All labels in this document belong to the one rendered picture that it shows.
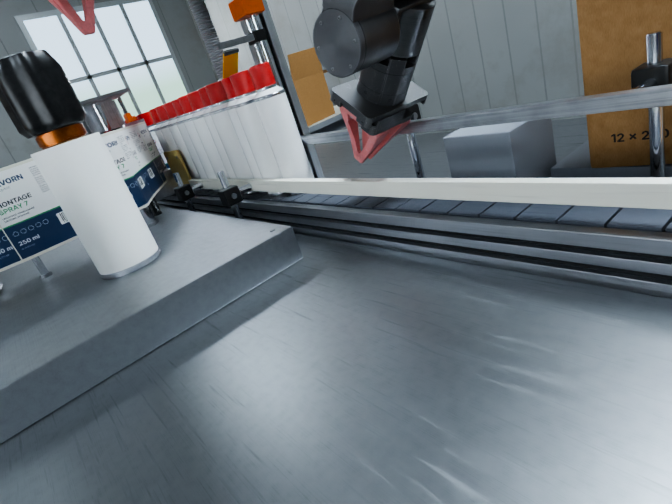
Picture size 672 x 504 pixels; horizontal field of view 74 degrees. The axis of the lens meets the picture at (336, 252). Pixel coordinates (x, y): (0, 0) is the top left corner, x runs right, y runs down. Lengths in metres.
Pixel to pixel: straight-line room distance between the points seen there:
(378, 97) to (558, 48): 2.87
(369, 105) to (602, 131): 0.27
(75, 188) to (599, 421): 0.61
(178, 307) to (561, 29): 3.04
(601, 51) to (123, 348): 0.60
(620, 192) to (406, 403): 0.22
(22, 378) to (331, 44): 0.43
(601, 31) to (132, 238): 0.62
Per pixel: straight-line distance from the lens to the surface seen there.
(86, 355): 0.54
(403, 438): 0.31
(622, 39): 0.58
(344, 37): 0.43
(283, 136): 0.72
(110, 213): 0.67
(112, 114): 1.22
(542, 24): 3.36
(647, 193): 0.39
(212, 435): 0.38
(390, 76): 0.50
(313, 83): 2.65
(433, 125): 0.55
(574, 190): 0.40
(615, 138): 0.60
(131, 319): 0.54
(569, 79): 3.35
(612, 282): 0.42
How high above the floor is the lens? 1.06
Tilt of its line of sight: 22 degrees down
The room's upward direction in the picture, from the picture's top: 19 degrees counter-clockwise
